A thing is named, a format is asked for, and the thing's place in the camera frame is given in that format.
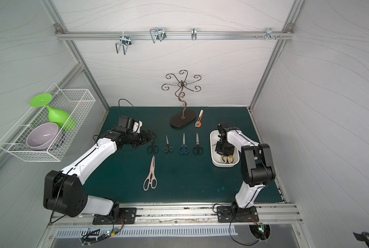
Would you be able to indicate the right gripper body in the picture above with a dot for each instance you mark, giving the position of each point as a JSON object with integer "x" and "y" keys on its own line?
{"x": 223, "y": 147}

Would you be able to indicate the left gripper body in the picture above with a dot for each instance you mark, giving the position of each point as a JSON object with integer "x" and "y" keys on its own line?
{"x": 145, "y": 137}

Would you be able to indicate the white storage box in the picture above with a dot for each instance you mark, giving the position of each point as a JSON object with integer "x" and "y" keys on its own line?
{"x": 217, "y": 158}

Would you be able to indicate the yellow black scissors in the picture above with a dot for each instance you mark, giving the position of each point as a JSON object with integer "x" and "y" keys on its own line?
{"x": 227, "y": 159}

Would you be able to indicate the large black scissors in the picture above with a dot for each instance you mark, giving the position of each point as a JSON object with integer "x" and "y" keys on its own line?
{"x": 153, "y": 148}

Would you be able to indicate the black handled scissors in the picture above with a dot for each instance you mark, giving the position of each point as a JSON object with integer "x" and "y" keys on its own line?
{"x": 197, "y": 150}

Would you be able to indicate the blue handled scissors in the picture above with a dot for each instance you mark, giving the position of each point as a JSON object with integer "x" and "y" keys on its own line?
{"x": 183, "y": 149}

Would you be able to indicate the small black scissors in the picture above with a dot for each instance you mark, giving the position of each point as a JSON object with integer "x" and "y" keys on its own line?
{"x": 168, "y": 148}

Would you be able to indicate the pink scissors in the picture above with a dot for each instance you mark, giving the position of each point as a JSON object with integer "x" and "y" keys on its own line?
{"x": 151, "y": 181}

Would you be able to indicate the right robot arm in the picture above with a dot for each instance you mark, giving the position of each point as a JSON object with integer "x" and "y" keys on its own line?
{"x": 257, "y": 169}

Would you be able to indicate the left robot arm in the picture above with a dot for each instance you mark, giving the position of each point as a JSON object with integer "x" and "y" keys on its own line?
{"x": 64, "y": 190}

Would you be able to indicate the green plastic goblet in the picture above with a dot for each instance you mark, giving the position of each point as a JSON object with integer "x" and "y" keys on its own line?
{"x": 59, "y": 117}

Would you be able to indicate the dark metal jewelry stand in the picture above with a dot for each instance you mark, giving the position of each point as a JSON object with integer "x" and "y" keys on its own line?
{"x": 185, "y": 116}

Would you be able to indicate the white vent strip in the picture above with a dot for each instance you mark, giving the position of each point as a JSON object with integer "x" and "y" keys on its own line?
{"x": 153, "y": 231}

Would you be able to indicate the lilac bowl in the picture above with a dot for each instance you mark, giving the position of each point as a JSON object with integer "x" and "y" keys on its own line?
{"x": 42, "y": 136}

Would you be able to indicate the double prong metal hook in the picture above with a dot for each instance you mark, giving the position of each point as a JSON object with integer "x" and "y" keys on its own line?
{"x": 123, "y": 44}

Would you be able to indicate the metal loop hook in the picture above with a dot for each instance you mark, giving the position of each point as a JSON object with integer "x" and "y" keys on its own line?
{"x": 157, "y": 33}

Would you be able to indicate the small metal hook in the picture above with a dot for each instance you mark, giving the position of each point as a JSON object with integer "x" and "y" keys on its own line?
{"x": 193, "y": 34}

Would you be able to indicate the right metal hook cluster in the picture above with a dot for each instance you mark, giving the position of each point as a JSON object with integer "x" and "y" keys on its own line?
{"x": 269, "y": 34}

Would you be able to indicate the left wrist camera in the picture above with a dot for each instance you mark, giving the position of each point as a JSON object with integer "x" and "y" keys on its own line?
{"x": 126, "y": 124}

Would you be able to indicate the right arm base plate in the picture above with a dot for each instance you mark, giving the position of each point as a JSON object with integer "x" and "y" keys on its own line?
{"x": 237, "y": 215}

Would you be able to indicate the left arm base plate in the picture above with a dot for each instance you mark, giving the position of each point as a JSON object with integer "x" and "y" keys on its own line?
{"x": 128, "y": 215}

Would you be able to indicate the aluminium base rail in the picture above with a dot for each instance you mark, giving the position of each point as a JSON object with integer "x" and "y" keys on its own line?
{"x": 154, "y": 214}

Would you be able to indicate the white wire basket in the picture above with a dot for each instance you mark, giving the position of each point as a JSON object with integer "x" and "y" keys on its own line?
{"x": 76, "y": 102}

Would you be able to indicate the aluminium top rail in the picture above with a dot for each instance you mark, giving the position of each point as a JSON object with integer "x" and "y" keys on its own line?
{"x": 186, "y": 35}

